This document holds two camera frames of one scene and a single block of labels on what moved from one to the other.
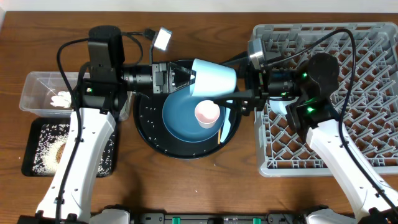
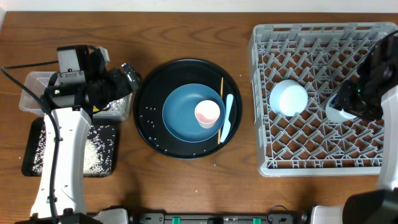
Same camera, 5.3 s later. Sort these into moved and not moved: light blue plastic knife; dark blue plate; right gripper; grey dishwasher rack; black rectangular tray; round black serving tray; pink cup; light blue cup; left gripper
Moved: right gripper; light blue cup; left gripper
Not moved: black rectangular tray; light blue plastic knife; grey dishwasher rack; round black serving tray; pink cup; dark blue plate
